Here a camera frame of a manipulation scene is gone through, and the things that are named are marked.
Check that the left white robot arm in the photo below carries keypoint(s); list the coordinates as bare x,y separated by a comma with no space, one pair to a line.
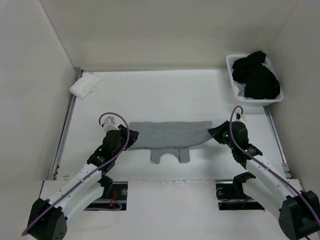
48,219

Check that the folded white tank top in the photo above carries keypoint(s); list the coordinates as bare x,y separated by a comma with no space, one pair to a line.
83,86

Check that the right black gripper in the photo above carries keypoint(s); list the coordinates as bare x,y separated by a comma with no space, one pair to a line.
216,131

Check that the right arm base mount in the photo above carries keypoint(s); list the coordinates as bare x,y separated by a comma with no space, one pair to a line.
230,199

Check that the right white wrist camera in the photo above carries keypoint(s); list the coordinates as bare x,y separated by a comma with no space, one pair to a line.
240,117

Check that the white plastic basket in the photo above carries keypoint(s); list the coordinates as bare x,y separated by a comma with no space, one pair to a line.
247,101

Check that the black tank top in basket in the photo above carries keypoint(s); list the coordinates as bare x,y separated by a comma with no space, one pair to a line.
261,82

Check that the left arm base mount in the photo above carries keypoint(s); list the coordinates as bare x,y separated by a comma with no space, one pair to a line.
113,199

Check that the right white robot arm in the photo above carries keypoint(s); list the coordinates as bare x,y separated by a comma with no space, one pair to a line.
297,211

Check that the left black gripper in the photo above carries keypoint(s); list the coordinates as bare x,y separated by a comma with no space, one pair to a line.
133,136

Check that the grey tank top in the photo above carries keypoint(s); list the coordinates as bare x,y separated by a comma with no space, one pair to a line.
175,138

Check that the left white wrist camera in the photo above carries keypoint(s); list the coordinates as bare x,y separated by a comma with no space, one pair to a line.
109,124

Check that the white garment in basket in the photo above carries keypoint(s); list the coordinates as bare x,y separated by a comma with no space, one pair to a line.
240,89

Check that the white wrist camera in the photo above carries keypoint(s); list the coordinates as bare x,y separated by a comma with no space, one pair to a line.
109,124
240,117

